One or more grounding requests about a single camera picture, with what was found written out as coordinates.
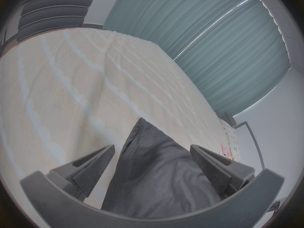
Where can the black T-shirt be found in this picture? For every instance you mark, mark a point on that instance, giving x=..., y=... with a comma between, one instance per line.
x=154, y=174

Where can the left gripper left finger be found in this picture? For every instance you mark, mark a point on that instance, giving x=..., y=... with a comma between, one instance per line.
x=95, y=172

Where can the white printed pillow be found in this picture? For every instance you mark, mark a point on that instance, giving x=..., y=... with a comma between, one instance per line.
x=234, y=141

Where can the blue-green curtain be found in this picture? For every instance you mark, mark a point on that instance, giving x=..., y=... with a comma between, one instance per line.
x=237, y=56
x=166, y=13

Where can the bed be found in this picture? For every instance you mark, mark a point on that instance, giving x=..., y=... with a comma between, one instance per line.
x=71, y=91

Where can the grey bedside table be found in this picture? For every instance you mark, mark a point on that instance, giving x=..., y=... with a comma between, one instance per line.
x=225, y=117

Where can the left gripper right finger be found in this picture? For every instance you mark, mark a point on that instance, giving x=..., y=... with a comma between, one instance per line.
x=211, y=172

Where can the black chest of drawers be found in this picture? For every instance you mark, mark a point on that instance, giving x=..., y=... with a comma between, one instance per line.
x=52, y=13

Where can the pink garment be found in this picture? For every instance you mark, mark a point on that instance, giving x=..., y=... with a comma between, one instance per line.
x=225, y=151

